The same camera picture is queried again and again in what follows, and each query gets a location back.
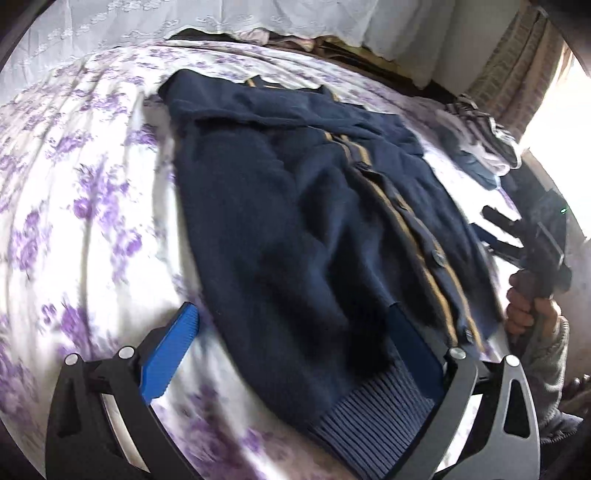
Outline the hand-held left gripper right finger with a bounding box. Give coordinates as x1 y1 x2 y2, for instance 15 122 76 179
389 306 541 480

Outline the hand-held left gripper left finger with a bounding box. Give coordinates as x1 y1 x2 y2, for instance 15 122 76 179
45 301 204 480

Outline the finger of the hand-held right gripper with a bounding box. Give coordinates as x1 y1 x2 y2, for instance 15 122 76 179
470 223 525 265
481 204 533 241

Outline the navy knit cardigan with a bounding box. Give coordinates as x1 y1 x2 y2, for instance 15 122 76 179
159 69 504 478

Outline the person's right forearm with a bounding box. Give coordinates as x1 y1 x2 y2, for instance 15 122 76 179
512 316 585 439

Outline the person's right hand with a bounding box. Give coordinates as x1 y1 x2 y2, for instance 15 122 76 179
505 271 563 347

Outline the blue garment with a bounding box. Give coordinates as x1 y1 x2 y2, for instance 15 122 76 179
438 131 502 190

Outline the white garment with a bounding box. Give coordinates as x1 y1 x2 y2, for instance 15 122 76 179
462 141 509 174

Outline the striped garment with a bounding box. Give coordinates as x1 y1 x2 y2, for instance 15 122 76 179
445 92 522 169

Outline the checked curtain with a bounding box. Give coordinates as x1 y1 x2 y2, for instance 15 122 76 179
466 4 578 153

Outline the purple floral bed sheet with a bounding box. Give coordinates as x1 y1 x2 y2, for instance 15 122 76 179
0 39 522 480

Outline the woven mat stack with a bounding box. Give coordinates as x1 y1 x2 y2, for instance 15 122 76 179
309 37 416 79

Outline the pink folded bedding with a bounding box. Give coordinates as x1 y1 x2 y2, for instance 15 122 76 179
231 28 319 49

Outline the white lace cloth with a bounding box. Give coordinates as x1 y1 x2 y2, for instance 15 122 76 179
0 0 444 102

